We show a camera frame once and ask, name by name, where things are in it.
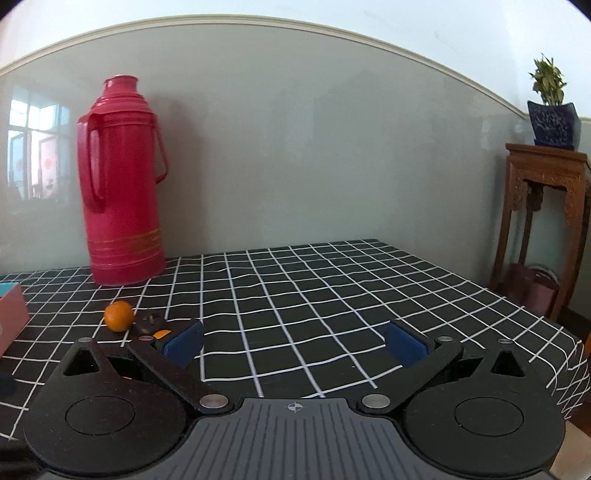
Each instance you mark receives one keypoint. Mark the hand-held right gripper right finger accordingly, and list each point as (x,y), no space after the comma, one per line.
(406,344)

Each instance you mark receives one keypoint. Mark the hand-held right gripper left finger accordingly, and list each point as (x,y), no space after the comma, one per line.
(185,345)

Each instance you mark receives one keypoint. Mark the orange tangerine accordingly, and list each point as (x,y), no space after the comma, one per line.
(161,334)
(119,316)

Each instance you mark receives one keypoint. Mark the dark brown lumpy object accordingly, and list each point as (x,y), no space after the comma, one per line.
(147,322)

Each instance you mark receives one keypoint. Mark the black white checkered tablecloth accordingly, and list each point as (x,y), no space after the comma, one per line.
(323,300)

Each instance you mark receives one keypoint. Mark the maroon bag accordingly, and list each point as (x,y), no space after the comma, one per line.
(531,286)

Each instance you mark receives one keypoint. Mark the red thermos flask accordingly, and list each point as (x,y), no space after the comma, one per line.
(123,194)

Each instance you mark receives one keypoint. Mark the pink box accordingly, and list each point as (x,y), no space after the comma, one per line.
(10,316)

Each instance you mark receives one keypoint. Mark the carved wooden plant stand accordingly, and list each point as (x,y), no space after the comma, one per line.
(549,184)

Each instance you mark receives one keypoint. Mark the blue ceramic plant pot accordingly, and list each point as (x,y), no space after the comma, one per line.
(553,124)

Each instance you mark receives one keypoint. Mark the green potted plant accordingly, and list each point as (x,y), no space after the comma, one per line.
(548,81)

